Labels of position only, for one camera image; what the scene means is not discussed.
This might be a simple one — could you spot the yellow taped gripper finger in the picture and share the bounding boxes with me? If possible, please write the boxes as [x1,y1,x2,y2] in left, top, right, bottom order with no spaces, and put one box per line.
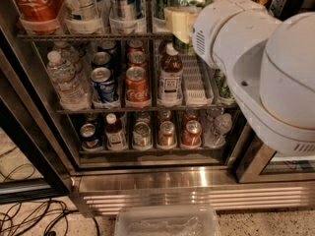
[164,6,202,44]

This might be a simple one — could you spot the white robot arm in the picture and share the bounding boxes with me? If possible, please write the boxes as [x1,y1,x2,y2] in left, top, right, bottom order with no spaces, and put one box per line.
[164,0,315,156]

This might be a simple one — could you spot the rear red Coca-Cola can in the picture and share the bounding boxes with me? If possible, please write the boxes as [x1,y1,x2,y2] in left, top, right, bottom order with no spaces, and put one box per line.
[127,39,145,53]

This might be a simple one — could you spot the middle red Coca-Cola can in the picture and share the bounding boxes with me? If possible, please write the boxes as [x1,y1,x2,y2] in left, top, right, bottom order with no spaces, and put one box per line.
[127,51,148,70]

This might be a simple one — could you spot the brown tea bottle middle shelf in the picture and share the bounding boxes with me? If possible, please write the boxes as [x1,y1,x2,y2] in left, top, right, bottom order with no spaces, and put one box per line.
[158,42,183,102]

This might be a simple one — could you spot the silver blue can top shelf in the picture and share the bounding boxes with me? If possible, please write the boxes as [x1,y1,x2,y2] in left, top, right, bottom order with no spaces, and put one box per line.
[110,0,142,21]

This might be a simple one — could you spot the rear blue Pepsi can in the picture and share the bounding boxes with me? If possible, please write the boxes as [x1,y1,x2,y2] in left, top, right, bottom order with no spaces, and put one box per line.
[97,40,118,62]

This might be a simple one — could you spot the front green can middle shelf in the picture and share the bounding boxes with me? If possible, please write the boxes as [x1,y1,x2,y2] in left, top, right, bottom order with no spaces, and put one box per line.
[215,69,235,104]

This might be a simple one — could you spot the front red Coca-Cola can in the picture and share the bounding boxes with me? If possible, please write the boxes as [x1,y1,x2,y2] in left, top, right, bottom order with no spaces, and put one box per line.
[125,67,150,102]

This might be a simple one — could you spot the middle blue Pepsi can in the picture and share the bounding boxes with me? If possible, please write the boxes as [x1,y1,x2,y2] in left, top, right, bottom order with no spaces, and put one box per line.
[92,52,111,69]

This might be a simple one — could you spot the white green can top shelf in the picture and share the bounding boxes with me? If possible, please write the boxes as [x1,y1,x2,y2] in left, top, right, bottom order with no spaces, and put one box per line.
[65,0,98,21]

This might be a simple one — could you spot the front blue Pepsi can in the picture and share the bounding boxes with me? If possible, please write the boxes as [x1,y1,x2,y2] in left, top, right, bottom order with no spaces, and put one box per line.
[91,67,117,103]

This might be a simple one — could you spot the stainless steel fridge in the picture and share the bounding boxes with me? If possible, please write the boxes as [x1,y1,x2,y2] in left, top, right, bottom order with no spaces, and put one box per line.
[0,0,315,216]

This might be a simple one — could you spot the rear water bottle middle shelf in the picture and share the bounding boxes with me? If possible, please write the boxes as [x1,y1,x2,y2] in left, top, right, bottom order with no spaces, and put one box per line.
[53,41,83,74]

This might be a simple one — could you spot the water bottle shelf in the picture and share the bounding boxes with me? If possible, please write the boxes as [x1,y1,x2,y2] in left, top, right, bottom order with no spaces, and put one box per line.
[205,113,232,148]
[46,51,90,111]
[53,41,83,74]

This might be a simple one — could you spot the red can bottom shelf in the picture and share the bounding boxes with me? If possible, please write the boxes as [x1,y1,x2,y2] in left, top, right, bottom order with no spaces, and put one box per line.
[181,120,202,146]

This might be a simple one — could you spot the orange can bottom shelf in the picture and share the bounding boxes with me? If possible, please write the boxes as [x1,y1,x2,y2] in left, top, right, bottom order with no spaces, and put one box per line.
[158,121,175,147]

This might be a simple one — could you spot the silver green can bottom shelf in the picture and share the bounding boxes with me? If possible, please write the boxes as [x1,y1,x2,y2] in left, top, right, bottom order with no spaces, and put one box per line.
[133,122,152,147]

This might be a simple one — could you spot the water bottle bottom shelf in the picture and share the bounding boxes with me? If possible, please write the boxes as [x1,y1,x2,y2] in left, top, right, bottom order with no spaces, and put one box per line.
[205,113,232,148]

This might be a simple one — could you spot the front water bottle middle shelf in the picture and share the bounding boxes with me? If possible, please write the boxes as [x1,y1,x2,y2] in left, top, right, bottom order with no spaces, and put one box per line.
[46,51,90,111]

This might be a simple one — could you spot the tea bottle bottom shelf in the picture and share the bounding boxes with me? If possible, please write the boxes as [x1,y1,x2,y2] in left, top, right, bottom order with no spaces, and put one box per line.
[104,113,127,149]

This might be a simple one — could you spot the red Coca-Cola can top shelf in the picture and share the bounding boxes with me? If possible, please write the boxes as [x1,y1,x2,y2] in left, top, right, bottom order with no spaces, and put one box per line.
[15,0,63,34]

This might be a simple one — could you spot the blue Pepsi can bottom shelf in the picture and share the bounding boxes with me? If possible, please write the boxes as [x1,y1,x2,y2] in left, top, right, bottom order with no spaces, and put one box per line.
[80,123,102,150]

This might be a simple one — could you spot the open fridge glass door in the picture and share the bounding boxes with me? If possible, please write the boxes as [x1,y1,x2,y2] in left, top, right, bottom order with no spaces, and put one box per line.
[234,0,315,184]

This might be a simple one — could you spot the empty white tray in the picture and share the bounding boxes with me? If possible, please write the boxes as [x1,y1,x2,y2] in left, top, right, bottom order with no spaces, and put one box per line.
[181,55,214,106]

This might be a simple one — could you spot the clear plastic bin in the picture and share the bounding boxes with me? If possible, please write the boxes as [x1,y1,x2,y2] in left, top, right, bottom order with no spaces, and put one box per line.
[114,205,221,236]

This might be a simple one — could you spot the black cables on floor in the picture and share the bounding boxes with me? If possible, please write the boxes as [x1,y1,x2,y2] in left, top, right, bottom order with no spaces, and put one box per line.
[0,146,100,236]

